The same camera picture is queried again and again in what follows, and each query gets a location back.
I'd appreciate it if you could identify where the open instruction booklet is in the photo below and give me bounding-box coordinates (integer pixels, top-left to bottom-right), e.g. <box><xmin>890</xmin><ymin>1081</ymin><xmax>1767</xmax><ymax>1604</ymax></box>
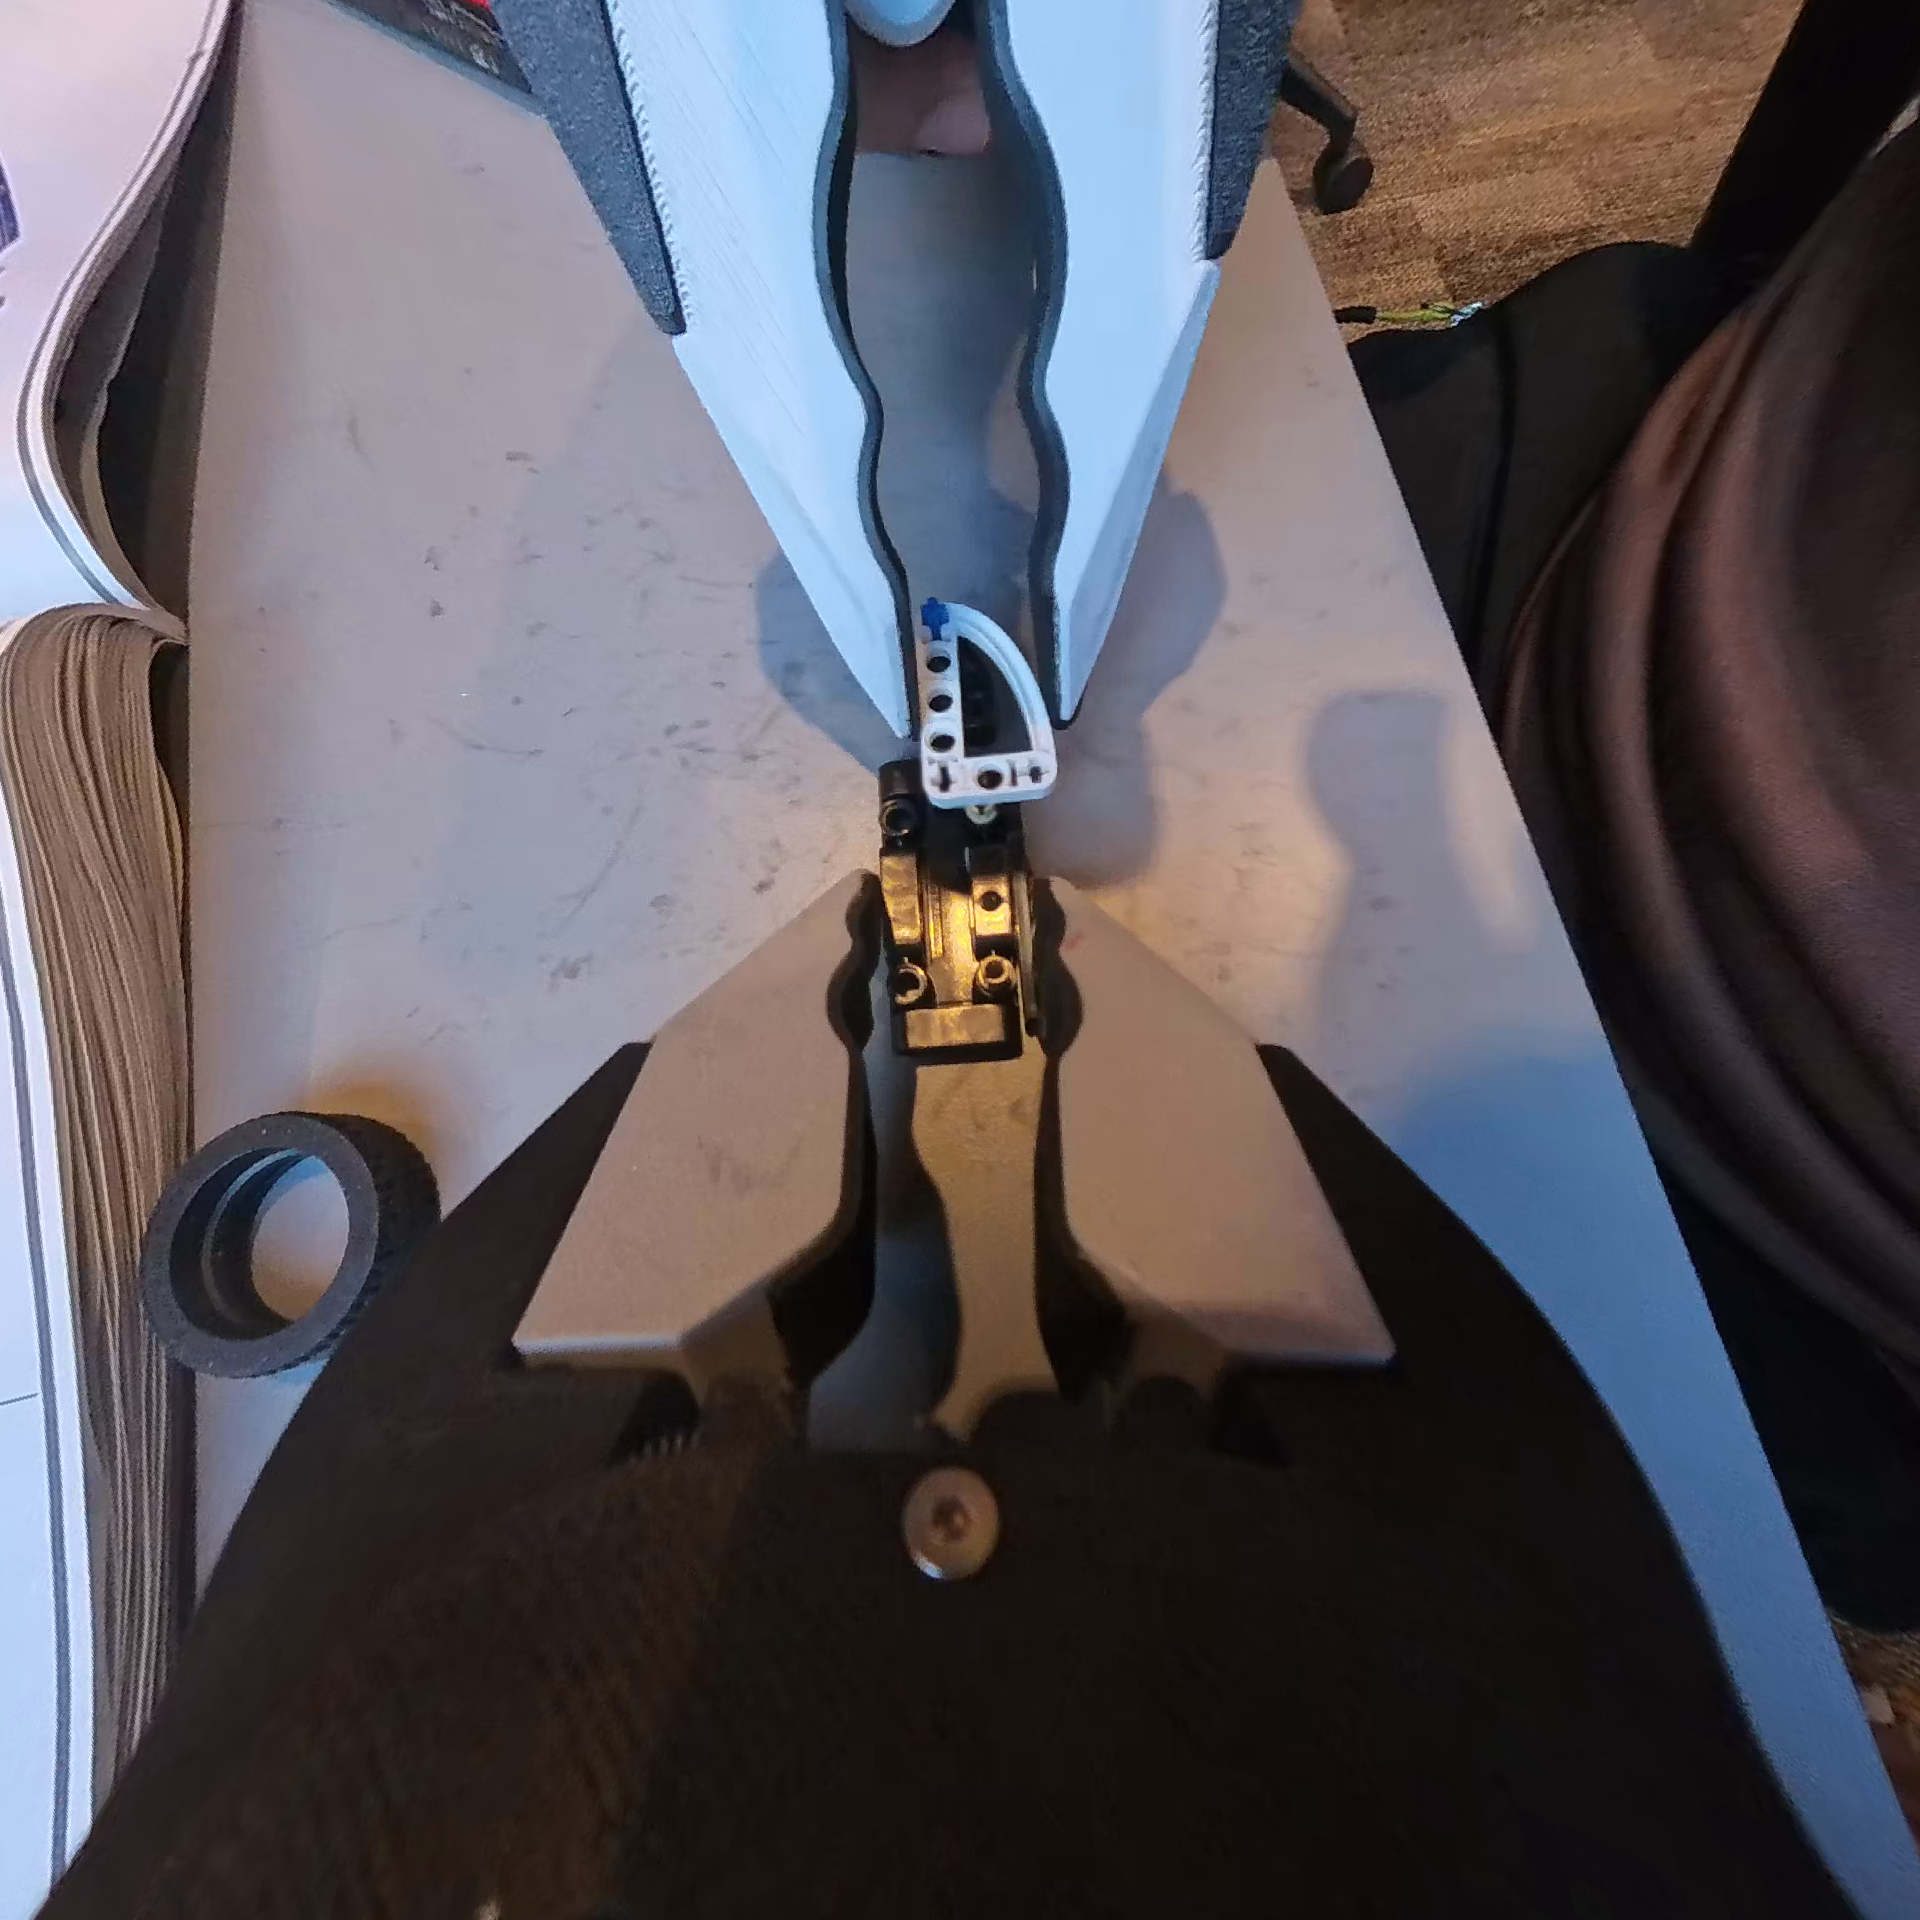
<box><xmin>0</xmin><ymin>0</ymin><xmax>245</xmax><ymax>1894</ymax></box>

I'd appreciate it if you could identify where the black chair frame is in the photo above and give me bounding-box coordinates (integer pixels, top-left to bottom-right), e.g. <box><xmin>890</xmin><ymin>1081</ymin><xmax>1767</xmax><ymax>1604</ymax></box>
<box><xmin>1691</xmin><ymin>0</ymin><xmax>1920</xmax><ymax>261</ymax></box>

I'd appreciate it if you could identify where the black office chair base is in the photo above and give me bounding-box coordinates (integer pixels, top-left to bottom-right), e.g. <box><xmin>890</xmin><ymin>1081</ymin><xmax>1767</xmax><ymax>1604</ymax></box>
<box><xmin>1275</xmin><ymin>28</ymin><xmax>1375</xmax><ymax>214</ymax></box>

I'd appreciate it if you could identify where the person's brown shirt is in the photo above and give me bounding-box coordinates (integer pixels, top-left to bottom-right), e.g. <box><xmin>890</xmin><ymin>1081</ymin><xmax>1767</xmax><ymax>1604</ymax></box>
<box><xmin>1499</xmin><ymin>135</ymin><xmax>1920</xmax><ymax>1361</ymax></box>

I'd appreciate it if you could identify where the grey desk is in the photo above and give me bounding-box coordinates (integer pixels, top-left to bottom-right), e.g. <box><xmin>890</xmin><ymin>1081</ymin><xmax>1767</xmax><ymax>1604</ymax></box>
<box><xmin>188</xmin><ymin>0</ymin><xmax>1914</xmax><ymax>1920</ymax></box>

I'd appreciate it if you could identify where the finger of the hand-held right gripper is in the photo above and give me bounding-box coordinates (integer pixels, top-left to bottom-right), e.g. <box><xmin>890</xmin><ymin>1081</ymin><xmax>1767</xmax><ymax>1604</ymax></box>
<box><xmin>603</xmin><ymin>0</ymin><xmax>923</xmax><ymax>742</ymax></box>
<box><xmin>987</xmin><ymin>0</ymin><xmax>1222</xmax><ymax>725</ymax></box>

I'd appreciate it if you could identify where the black patterned toy beam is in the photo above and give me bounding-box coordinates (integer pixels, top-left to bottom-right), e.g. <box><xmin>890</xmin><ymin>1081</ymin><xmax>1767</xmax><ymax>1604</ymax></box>
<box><xmin>872</xmin><ymin>757</ymin><xmax>1047</xmax><ymax>1067</ymax></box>

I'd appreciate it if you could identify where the black toy tire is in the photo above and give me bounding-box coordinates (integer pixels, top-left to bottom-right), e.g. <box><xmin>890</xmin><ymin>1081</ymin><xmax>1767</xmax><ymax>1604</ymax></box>
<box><xmin>142</xmin><ymin>1111</ymin><xmax>444</xmax><ymax>1381</ymax></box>

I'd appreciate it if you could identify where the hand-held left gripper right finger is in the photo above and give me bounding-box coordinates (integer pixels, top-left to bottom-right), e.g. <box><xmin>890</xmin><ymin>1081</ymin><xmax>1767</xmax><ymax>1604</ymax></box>
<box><xmin>1023</xmin><ymin>877</ymin><xmax>1392</xmax><ymax>1406</ymax></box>

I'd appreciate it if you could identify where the person's right hand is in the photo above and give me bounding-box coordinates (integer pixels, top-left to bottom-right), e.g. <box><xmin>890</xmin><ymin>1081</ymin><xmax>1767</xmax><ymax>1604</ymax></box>
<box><xmin>856</xmin><ymin>42</ymin><xmax>999</xmax><ymax>161</ymax></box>

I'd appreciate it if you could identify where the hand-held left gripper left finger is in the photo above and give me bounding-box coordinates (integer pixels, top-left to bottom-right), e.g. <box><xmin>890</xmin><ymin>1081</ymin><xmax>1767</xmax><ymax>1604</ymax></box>
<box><xmin>514</xmin><ymin>871</ymin><xmax>887</xmax><ymax>1393</ymax></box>

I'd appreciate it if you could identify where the white curved toy panel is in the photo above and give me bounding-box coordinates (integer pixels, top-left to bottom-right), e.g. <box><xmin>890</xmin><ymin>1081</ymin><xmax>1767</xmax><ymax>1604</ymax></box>
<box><xmin>912</xmin><ymin>597</ymin><xmax>1061</xmax><ymax>813</ymax></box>

